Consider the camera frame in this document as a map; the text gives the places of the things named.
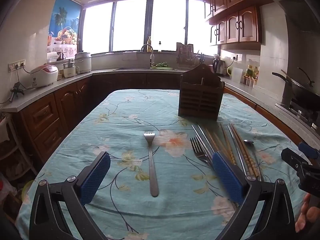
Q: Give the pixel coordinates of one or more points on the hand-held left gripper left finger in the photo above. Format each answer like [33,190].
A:
[96,177]

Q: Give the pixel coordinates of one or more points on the silver fork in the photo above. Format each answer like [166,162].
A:
[153,170]

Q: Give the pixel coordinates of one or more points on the white wall outlet strip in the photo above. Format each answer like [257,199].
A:
[17,65]

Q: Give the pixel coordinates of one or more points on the white storage shelf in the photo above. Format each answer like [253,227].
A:
[15,140]

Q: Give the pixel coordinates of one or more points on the wooden base cabinets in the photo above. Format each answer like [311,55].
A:
[45,115]

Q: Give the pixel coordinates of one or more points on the metal spoon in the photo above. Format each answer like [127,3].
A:
[248,143]

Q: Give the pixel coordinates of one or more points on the green bowl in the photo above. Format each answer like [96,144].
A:
[26,190]

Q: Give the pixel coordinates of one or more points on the wooden wall cabinets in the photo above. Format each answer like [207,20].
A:
[240,27]

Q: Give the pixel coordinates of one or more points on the small dark bottle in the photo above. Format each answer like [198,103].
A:
[159,47]

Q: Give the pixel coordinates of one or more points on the chrome sink faucet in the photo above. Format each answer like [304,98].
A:
[151,55]

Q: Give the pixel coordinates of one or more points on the small white wall outlet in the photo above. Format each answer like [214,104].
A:
[234,57]

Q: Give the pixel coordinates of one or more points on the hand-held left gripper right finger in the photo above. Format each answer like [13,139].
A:
[227,177]

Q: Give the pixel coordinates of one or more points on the black wok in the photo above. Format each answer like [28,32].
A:
[305,95]

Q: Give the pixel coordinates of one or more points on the translucent plastic container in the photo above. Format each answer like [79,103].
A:
[237,75]

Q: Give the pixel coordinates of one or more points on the gas stove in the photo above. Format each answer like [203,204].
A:
[302,115]

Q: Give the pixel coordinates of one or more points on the scissors holder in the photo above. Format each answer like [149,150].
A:
[201,58]

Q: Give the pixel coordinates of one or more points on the teal floral tablecloth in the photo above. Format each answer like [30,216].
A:
[112,130]

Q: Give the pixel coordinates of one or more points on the kitchen window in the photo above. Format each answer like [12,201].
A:
[130,25]

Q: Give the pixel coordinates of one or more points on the electric kettle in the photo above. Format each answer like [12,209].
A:
[218,66]

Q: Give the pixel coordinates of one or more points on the white and red rice cooker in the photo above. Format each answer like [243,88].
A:
[43,76]

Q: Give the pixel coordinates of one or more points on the large white rice cooker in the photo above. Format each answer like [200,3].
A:
[83,63]

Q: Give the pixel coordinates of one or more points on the grey kitchen countertop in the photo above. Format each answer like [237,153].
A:
[27,97]

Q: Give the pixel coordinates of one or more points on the fruit and palm poster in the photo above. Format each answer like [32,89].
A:
[65,17]

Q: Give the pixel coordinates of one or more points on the green mug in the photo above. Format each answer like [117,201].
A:
[229,71]

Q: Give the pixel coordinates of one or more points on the green vegetables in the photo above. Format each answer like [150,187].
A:
[161,65]

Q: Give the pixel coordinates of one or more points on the yellow soap bottle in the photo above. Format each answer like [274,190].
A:
[149,42]

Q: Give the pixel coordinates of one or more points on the wooden knife rack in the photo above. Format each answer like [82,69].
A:
[185,55]

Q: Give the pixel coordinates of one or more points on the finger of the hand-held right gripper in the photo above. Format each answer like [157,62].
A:
[311,152]
[293,158]

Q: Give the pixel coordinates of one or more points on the dark metal fork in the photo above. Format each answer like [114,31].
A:
[198,150]

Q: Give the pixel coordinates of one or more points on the small white electric pot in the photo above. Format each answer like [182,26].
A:
[68,71]

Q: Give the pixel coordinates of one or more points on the wooden utensil holder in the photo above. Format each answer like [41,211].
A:
[200,100]

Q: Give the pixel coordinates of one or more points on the green seasoning bottle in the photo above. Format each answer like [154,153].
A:
[249,71]

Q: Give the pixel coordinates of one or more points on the metal chopstick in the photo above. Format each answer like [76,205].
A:
[241,158]
[202,138]
[233,142]
[206,135]

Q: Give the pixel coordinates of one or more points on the plain wooden chopstick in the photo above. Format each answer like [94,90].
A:
[217,143]
[226,140]

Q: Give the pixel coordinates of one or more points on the person's right hand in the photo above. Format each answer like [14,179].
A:
[303,217]

